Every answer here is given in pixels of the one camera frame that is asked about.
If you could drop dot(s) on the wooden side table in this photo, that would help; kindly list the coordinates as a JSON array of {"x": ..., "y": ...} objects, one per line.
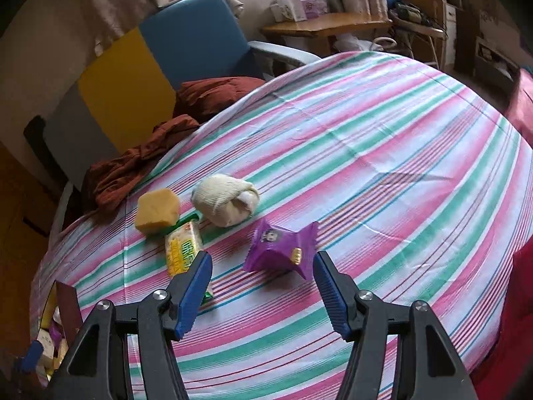
[{"x": 326, "y": 26}]

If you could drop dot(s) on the black rolled mat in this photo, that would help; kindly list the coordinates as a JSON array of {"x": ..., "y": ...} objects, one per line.
[{"x": 34, "y": 135}]

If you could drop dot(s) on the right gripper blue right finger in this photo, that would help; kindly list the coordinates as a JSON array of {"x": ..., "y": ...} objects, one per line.
[{"x": 337, "y": 292}]

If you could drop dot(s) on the yellow sponge on bed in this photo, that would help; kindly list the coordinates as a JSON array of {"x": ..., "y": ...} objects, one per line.
[{"x": 157, "y": 210}]

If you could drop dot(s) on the cream rolled sock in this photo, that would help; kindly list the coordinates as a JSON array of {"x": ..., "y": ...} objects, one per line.
[{"x": 225, "y": 200}]

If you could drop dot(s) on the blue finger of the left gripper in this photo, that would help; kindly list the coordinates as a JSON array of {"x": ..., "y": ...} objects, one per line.
[{"x": 29, "y": 362}]

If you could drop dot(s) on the green cracker packet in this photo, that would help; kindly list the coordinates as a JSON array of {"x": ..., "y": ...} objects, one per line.
[{"x": 182, "y": 244}]

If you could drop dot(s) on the white product box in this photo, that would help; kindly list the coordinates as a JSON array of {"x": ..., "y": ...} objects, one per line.
[{"x": 292, "y": 10}]

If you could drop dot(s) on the striped bed sheet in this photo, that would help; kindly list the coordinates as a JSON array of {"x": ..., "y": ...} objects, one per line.
[{"x": 421, "y": 190}]

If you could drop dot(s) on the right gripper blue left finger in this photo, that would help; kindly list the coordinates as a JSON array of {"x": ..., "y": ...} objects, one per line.
[{"x": 187, "y": 292}]

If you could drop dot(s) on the cluttered white shelf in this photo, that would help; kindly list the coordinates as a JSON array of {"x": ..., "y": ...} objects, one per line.
[{"x": 425, "y": 31}]

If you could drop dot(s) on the gold metal tray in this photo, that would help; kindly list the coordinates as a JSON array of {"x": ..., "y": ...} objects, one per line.
[{"x": 55, "y": 321}]

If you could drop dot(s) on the maroon crumpled cloth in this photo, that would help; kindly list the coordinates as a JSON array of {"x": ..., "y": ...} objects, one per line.
[{"x": 107, "y": 183}]

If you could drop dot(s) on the grey yellow blue chair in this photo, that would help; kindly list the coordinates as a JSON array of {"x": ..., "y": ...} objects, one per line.
[{"x": 129, "y": 88}]

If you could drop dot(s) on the purple snack packet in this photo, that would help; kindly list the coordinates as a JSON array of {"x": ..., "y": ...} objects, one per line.
[{"x": 274, "y": 248}]

